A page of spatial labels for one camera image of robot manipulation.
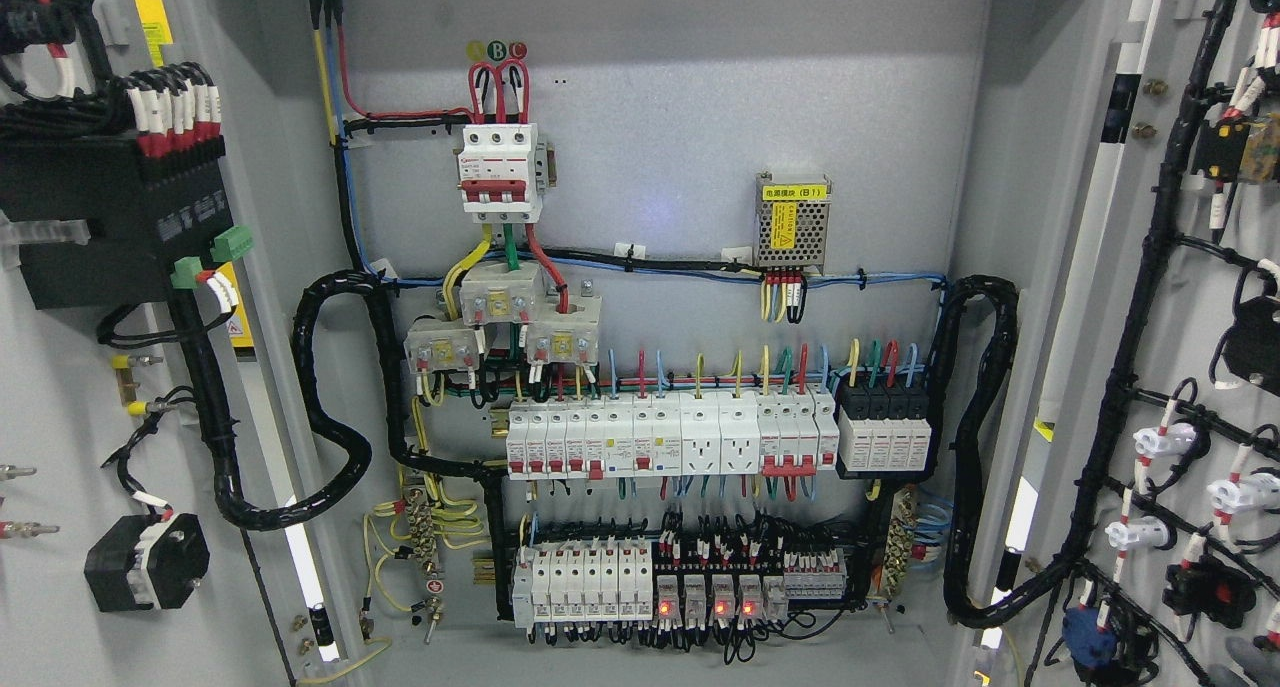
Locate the metal mesh power supply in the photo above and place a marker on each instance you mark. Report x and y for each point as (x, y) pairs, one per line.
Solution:
(792, 217)

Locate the white lower breaker row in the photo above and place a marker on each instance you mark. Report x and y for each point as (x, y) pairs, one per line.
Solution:
(578, 582)

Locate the white socket breaker row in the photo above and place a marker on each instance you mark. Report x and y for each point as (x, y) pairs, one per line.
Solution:
(715, 433)

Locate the black white surge protector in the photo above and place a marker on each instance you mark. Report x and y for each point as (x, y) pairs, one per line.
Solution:
(884, 433)

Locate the red white main breaker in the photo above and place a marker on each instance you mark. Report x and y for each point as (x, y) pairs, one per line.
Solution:
(504, 172)

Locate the relay terminal row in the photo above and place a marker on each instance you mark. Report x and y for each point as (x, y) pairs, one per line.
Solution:
(719, 574)

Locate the transparent current transformer blocks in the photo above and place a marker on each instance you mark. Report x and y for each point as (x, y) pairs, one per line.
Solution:
(493, 299)

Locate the grey cabinet door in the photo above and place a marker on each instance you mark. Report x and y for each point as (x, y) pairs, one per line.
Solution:
(1050, 207)
(265, 614)

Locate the brass ground terminal bar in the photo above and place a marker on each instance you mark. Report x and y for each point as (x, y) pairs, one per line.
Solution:
(419, 532)

